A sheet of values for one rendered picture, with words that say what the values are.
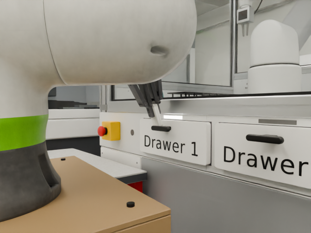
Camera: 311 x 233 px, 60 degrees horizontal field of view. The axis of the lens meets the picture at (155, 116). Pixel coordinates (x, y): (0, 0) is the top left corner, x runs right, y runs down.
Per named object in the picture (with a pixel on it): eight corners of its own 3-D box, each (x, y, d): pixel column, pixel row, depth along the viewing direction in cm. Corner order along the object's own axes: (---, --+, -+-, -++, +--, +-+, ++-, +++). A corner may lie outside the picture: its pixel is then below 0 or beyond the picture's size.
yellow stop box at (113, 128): (108, 141, 100) (108, 121, 100) (100, 139, 105) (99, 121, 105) (121, 140, 103) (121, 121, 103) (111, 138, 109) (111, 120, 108)
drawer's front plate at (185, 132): (206, 166, 68) (206, 122, 67) (139, 151, 90) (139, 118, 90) (210, 165, 69) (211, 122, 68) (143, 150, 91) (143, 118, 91)
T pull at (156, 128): (167, 131, 74) (167, 126, 74) (150, 130, 79) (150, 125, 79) (177, 131, 76) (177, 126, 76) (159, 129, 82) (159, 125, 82)
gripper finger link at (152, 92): (138, 68, 78) (142, 67, 79) (150, 104, 81) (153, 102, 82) (146, 66, 75) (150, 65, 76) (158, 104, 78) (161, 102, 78)
